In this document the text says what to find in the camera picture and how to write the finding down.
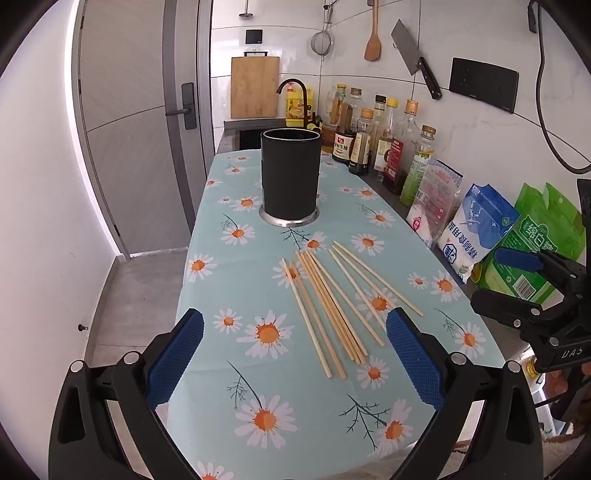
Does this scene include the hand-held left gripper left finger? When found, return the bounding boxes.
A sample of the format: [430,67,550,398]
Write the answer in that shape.
[48,308,206,480]

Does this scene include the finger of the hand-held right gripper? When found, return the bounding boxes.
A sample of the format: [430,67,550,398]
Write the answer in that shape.
[470,288,566,331]
[494,246,583,296]

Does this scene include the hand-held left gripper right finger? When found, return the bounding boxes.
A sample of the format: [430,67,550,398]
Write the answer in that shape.
[385,307,543,480]

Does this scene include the group of wooden chopsticks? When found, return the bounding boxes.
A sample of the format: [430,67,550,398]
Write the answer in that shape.
[281,240,424,380]

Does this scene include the black utensil holder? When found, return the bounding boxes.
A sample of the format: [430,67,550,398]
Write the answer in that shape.
[259,128,321,228]

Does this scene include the green bag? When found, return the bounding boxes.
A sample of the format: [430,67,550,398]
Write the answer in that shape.
[475,182,587,305]

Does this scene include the blue white salt bag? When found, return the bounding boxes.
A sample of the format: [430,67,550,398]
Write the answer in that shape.
[436,183,522,283]

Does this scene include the clear bag red print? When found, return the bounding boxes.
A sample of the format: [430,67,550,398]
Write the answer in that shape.
[405,159,464,247]

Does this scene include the floral light blue tablecloth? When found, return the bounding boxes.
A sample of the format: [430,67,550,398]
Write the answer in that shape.
[166,150,506,480]

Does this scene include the black cap bottle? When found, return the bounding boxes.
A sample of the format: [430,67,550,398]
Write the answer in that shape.
[372,95,389,139]

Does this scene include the grey door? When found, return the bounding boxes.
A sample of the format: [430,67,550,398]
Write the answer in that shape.
[74,0,213,259]

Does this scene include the black sink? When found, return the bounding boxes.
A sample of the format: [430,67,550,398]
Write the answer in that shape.
[224,119,287,151]

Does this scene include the yellow cap oil bottle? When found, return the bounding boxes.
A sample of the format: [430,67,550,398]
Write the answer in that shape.
[329,83,348,125]

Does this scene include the wooden spatula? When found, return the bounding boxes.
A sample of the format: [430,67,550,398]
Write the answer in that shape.
[364,0,383,62]

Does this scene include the dark curved faucet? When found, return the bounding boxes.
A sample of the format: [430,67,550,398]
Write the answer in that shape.
[276,78,319,130]

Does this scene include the yellow dish soap bottle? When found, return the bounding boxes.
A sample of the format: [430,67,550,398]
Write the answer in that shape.
[284,87,315,128]

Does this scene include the wooden cutting board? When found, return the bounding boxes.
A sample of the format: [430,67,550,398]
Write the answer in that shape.
[230,54,281,120]

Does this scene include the metal mesh strainer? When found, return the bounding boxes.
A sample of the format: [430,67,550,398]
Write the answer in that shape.
[310,0,334,61]

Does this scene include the black wall panel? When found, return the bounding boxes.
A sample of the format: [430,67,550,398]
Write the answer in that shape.
[449,57,520,114]

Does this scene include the thick black cable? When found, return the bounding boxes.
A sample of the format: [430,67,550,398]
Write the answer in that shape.
[526,0,591,174]

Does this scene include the black handled cleaver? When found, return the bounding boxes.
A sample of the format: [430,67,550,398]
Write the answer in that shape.
[390,18,443,101]

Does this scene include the black door handle lock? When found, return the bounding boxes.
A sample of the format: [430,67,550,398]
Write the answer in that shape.
[165,82,197,131]

